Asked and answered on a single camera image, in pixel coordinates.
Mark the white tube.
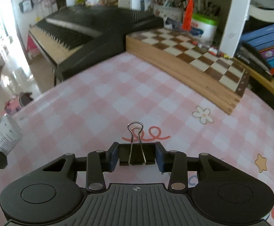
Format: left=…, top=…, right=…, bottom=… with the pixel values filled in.
left=0, top=114, right=23, bottom=155

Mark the black binder clip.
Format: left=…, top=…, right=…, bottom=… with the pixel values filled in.
left=119, top=121, right=155, bottom=166

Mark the pink checkered tablecloth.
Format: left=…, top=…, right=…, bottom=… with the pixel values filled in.
left=0, top=53, right=274, bottom=225

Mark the wooden chess board box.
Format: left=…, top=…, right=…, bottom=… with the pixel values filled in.
left=126, top=28, right=250, bottom=114

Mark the black electronic keyboard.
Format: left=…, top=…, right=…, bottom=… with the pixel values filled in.
left=29, top=5, right=164, bottom=82

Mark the white green lidded jar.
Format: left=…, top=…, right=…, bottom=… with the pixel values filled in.
left=190, top=13, right=219, bottom=45

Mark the red white glue bottle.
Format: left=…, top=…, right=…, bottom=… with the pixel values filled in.
left=182, top=0, right=194, bottom=31

